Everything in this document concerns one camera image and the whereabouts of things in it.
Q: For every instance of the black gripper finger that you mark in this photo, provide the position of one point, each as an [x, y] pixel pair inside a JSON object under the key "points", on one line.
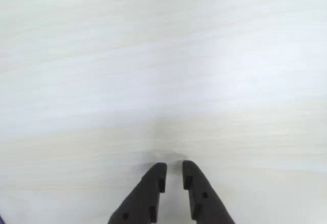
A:
{"points": [[143, 196], [204, 198]]}

